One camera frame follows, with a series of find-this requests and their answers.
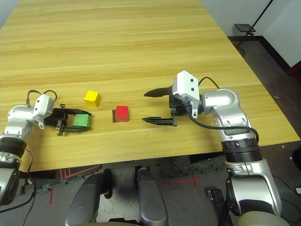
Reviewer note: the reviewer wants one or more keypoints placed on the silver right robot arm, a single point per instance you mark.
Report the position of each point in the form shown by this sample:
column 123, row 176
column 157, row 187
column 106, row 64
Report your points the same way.
column 223, row 99

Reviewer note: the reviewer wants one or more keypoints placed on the grey robot left leg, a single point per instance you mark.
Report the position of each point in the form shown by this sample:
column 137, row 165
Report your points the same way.
column 84, row 200

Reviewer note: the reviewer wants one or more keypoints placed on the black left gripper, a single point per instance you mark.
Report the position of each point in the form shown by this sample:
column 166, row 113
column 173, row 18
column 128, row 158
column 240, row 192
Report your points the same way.
column 56, row 116

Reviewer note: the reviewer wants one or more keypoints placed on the black square table marker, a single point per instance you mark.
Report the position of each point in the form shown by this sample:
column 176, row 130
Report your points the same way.
column 113, row 116

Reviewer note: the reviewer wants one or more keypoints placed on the grey robot leg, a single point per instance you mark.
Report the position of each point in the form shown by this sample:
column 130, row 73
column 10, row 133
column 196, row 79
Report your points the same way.
column 84, row 200
column 150, row 200

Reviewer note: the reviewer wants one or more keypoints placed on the maroon furniture piece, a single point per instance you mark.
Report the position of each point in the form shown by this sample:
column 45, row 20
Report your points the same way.
column 294, row 70

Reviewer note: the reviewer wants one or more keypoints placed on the red wooden block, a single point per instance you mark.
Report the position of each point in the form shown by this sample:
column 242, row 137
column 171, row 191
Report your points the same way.
column 122, row 111

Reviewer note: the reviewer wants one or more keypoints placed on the black rectangular floor device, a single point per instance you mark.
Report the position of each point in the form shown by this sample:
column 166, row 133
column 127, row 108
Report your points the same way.
column 216, row 197

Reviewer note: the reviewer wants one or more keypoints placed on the green wooden block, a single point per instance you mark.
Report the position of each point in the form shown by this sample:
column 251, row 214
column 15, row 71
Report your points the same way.
column 81, row 120

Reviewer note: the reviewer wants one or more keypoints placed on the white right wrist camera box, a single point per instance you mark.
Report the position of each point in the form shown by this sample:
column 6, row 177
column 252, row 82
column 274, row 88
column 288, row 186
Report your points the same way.
column 185, row 84

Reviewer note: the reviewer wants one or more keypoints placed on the grey robot right leg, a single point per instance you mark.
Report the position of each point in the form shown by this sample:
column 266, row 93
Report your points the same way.
column 150, row 200

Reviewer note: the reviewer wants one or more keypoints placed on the black round floor object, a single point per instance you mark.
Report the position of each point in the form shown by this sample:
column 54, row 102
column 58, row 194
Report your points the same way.
column 297, row 156

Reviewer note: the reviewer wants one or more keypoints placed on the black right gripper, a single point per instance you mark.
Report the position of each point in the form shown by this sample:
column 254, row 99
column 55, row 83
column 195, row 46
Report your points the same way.
column 179, row 108

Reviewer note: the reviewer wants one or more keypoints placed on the dark speckled floor mat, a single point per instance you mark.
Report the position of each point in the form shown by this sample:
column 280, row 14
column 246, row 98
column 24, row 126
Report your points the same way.
column 181, row 164

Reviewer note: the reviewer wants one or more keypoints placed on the yellow wooden block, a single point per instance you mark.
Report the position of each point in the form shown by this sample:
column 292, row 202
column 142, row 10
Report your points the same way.
column 91, row 96

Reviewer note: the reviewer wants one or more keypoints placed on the black floor stand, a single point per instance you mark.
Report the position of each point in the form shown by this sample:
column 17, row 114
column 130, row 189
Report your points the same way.
column 244, row 27

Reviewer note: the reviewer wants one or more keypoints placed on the beige robot torso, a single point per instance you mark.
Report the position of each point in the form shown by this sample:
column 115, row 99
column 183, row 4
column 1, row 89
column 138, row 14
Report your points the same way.
column 258, row 220

